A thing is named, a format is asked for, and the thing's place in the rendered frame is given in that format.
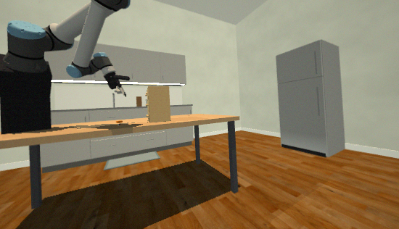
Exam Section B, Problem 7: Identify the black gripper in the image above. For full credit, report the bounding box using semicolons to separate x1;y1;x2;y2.
104;72;126;97

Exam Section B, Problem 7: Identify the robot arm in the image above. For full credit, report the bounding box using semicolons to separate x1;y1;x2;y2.
3;0;131;78

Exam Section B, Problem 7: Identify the tan chest of drawers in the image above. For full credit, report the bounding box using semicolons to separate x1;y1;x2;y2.
147;86;170;122

